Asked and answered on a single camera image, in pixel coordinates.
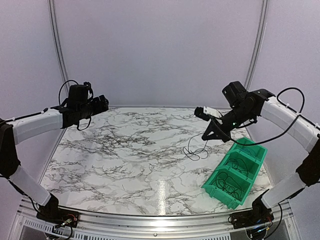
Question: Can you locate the left aluminium frame post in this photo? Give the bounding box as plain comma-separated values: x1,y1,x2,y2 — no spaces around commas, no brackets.
47,0,77,112

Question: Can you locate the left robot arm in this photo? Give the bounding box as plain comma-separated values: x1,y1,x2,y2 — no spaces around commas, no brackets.
0,80,109,223

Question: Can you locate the front aluminium rail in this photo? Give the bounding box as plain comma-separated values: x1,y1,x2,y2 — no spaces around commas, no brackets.
14,197,293,240

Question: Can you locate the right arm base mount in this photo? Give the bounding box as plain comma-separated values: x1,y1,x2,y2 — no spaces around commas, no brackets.
228,194,274,229

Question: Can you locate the green three-compartment bin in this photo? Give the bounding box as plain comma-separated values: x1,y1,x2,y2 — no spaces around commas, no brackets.
201,137,268,210

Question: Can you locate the blue cable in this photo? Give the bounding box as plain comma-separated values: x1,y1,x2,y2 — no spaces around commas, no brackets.
241,146,260,157

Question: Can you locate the right aluminium frame post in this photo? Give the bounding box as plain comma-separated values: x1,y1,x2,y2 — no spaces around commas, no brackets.
241,0,270,90

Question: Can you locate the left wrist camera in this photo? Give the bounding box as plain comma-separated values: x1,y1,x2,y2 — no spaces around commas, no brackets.
83,81,91,88

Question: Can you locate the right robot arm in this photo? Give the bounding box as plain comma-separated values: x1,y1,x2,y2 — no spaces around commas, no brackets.
194,81,320,224

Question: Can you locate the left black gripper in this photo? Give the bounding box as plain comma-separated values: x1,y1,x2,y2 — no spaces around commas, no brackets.
77,94,108,120

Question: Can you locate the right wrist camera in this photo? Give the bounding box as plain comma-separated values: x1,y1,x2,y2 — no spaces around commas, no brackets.
194,106,223,122

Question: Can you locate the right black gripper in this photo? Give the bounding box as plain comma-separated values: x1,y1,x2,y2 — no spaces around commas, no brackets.
202,104,255,143

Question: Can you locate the aluminium frame post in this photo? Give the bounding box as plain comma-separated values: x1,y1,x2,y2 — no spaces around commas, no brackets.
47,0,77,112
241,0,270,90

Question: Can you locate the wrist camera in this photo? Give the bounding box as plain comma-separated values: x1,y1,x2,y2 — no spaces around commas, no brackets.
83,81,91,88
194,106,223,122

